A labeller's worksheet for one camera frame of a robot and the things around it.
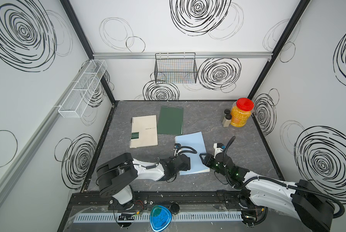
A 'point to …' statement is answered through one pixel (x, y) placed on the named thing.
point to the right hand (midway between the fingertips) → (200, 157)
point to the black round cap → (174, 208)
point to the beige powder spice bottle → (226, 121)
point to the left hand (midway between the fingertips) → (187, 160)
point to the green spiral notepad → (171, 120)
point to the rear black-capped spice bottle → (227, 111)
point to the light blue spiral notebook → (196, 141)
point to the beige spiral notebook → (144, 131)
